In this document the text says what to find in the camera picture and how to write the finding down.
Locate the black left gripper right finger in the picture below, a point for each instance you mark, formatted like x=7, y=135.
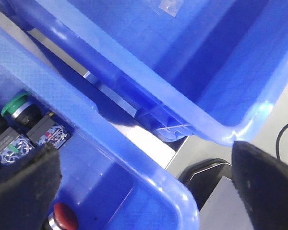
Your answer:
x=262, y=184

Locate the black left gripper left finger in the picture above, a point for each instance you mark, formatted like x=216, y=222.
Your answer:
x=28, y=187

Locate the red mushroom push button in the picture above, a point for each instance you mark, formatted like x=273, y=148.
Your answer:
x=62, y=218

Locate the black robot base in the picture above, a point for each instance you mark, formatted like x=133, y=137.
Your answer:
x=202, y=178

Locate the left blue plastic crate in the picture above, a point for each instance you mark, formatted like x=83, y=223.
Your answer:
x=108, y=181

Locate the blue plastic crate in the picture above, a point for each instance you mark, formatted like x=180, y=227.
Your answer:
x=108, y=181
x=211, y=68

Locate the right blue plastic crate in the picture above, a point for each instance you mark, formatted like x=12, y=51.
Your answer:
x=211, y=68

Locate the green push button switch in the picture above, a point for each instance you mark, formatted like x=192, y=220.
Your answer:
x=40, y=128

